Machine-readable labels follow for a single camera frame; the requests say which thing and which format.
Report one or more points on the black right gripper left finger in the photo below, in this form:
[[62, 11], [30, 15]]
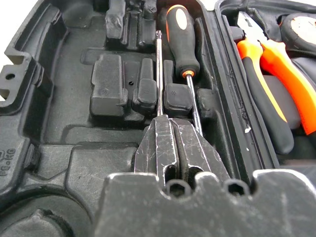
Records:
[[160, 145]]

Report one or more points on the black plastic tool case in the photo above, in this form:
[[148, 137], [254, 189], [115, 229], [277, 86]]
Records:
[[74, 86]]

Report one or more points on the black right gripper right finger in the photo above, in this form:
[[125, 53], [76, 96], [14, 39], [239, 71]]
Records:
[[195, 150]]

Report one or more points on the silver screwdriver shaft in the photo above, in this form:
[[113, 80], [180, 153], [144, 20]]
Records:
[[159, 74]]

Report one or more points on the black orange tape measure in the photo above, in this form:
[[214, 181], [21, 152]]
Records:
[[300, 29]]

